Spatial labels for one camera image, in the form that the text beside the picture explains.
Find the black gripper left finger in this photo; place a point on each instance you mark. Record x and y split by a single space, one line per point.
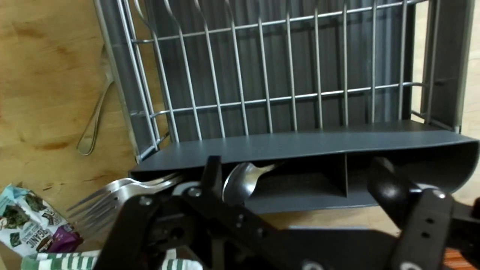
214 210

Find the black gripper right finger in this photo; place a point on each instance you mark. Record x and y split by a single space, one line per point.
420 219

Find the silver metal spoon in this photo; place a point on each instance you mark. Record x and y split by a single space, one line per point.
241 181
90 139

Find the grey dish rack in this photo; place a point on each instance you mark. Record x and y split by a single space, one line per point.
300 75

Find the brown wooden raised counter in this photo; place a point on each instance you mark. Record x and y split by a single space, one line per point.
454 261

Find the silver metal fork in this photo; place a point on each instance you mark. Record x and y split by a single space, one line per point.
114 195

